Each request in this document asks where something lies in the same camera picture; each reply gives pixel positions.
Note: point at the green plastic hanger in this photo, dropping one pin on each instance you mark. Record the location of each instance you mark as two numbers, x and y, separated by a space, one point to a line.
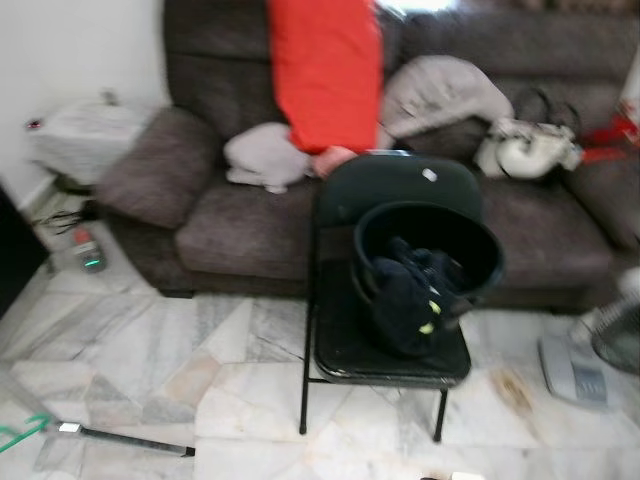
35 423

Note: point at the person's bare hand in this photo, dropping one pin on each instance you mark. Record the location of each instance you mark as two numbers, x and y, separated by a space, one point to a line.
337 162

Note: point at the grey floor fan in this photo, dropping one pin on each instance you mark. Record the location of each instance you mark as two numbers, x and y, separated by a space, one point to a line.
575 375

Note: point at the black plastic bucket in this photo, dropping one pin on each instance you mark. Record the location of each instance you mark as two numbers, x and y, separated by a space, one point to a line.
440 225

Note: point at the black folding chair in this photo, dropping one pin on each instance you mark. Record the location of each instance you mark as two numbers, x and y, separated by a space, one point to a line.
390 180

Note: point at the dark grey fabric sofa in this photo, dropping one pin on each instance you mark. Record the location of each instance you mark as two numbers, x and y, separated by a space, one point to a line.
250 230

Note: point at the small light grey cloth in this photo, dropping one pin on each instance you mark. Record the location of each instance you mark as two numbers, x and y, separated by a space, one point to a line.
265 155

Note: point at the large light grey blanket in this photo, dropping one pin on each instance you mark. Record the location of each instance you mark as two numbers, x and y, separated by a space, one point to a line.
440 95

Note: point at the red cloth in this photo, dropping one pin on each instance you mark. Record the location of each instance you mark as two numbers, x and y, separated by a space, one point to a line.
610 135

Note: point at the small grey floor device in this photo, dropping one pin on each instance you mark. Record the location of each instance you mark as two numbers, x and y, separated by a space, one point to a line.
90 250

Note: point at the white side table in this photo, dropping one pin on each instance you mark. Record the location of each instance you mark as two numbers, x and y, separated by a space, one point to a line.
90 140

